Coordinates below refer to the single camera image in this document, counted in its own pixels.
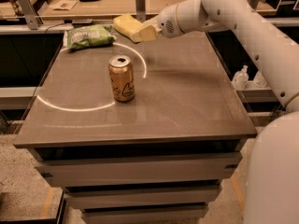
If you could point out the left metal bracket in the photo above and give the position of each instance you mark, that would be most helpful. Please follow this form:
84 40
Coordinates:
32 18

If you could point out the grey drawer cabinet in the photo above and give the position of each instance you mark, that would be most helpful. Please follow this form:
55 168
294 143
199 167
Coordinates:
160 156

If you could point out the yellow sponge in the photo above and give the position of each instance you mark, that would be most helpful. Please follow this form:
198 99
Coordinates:
128 26

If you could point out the middle metal bracket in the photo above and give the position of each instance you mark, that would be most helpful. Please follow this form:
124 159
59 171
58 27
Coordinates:
140 7

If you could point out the small paper card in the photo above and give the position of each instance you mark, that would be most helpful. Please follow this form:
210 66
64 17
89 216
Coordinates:
64 5

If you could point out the green jalapeno chip bag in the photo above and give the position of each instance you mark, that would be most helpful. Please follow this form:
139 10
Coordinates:
89 37

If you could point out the gold soda can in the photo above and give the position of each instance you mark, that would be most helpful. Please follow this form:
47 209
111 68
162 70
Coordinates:
122 78

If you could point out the clear sanitizer bottle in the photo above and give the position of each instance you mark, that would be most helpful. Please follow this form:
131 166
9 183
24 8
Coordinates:
259 80
240 78

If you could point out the left clear sanitizer bottle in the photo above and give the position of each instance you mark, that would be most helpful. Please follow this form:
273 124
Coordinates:
240 78

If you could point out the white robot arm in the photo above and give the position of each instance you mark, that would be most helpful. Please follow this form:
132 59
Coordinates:
272 194

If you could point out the right clear sanitizer bottle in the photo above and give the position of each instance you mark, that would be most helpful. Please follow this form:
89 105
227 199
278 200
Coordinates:
259 80

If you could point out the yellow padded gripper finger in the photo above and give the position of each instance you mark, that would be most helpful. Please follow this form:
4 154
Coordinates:
147 32
151 21

